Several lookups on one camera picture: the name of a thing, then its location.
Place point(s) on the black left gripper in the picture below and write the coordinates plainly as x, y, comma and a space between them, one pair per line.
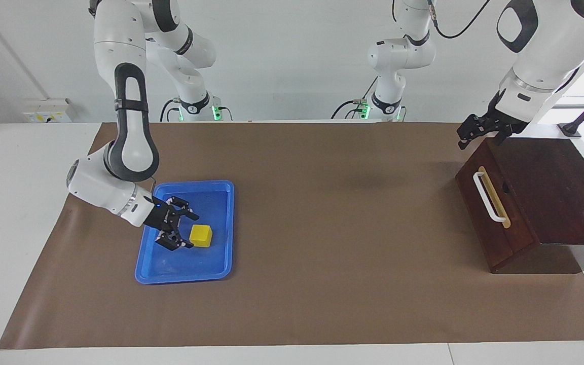
505, 121

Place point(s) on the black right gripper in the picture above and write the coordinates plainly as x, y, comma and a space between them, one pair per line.
162, 220

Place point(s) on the yellow cube block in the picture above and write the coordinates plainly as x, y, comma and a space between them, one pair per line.
201, 235

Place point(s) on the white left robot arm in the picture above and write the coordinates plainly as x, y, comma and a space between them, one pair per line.
545, 50

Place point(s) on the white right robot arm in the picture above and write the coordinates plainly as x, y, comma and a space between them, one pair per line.
130, 132

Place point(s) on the dark wooden drawer cabinet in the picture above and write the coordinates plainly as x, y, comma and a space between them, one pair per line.
566, 192

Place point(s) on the blue plastic tray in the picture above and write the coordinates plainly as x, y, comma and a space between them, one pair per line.
180, 263

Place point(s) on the brown table mat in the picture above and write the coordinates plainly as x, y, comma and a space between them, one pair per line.
322, 253

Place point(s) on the white wall socket box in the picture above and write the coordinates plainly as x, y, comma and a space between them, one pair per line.
48, 110

